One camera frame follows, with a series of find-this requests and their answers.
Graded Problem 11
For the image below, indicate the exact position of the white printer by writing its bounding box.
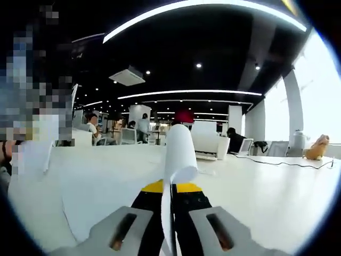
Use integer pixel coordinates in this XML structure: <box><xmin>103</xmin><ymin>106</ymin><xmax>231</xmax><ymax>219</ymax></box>
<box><xmin>190</xmin><ymin>119</ymin><xmax>230</xmax><ymax>162</ymax></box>

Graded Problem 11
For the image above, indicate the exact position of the white office chair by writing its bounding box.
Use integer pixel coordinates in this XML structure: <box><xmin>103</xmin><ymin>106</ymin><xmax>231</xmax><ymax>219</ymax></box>
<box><xmin>121</xmin><ymin>127</ymin><xmax>138</xmax><ymax>145</ymax></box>
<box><xmin>267</xmin><ymin>140</ymin><xmax>290</xmax><ymax>157</ymax></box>

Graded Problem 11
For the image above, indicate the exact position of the long ceiling light strip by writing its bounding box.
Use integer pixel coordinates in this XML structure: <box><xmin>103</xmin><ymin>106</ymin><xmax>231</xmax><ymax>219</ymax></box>
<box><xmin>117</xmin><ymin>90</ymin><xmax>263</xmax><ymax>100</ymax></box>
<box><xmin>102</xmin><ymin>0</ymin><xmax>307</xmax><ymax>43</ymax></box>

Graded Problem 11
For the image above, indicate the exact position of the orange plush toy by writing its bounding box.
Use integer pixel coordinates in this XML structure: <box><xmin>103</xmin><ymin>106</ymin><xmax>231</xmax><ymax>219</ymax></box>
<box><xmin>303</xmin><ymin>134</ymin><xmax>330</xmax><ymax>161</ymax></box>

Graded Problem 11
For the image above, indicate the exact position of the black table cable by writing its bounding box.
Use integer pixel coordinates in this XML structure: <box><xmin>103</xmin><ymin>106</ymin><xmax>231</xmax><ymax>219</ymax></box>
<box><xmin>234</xmin><ymin>153</ymin><xmax>335</xmax><ymax>170</ymax></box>

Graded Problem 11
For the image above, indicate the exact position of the stack of printing papers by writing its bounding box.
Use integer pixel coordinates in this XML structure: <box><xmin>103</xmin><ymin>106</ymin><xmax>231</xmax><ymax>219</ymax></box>
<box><xmin>15</xmin><ymin>138</ymin><xmax>55</xmax><ymax>174</ymax></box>

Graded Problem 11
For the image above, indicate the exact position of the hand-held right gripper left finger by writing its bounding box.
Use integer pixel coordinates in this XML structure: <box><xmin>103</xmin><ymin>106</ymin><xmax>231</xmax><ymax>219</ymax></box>
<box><xmin>49</xmin><ymin>180</ymin><xmax>165</xmax><ymax>256</ymax></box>

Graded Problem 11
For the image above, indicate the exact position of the white printing paper sheet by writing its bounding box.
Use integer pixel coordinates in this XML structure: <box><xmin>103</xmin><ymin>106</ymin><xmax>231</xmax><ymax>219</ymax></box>
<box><xmin>61</xmin><ymin>159</ymin><xmax>165</xmax><ymax>243</ymax></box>
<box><xmin>160</xmin><ymin>124</ymin><xmax>199</xmax><ymax>256</ymax></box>

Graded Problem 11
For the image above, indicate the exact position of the white table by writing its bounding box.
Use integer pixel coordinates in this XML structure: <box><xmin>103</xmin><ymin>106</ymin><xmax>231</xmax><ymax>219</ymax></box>
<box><xmin>7</xmin><ymin>143</ymin><xmax>341</xmax><ymax>255</ymax></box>

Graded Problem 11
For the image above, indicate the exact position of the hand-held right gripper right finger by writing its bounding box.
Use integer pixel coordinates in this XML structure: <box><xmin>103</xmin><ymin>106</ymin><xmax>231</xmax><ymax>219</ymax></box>
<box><xmin>170</xmin><ymin>182</ymin><xmax>293</xmax><ymax>256</ymax></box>

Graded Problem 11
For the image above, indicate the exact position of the large bright window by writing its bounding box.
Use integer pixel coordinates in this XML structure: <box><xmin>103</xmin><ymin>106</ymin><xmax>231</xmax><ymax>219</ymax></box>
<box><xmin>265</xmin><ymin>77</ymin><xmax>290</xmax><ymax>142</ymax></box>
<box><xmin>292</xmin><ymin>28</ymin><xmax>341</xmax><ymax>146</ymax></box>

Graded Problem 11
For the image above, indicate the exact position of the ceiling air conditioner unit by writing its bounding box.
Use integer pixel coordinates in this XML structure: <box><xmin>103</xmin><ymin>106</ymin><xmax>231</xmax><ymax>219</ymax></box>
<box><xmin>108</xmin><ymin>65</ymin><xmax>146</xmax><ymax>86</ymax></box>

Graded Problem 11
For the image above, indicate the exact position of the black bag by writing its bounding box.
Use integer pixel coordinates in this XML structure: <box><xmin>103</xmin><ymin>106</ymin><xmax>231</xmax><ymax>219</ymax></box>
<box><xmin>253</xmin><ymin>140</ymin><xmax>269</xmax><ymax>154</ymax></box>

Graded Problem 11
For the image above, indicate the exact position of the white countertop appliance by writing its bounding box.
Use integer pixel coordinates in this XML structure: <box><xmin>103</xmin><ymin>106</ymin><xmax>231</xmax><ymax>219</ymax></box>
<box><xmin>293</xmin><ymin>129</ymin><xmax>311</xmax><ymax>157</ymax></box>

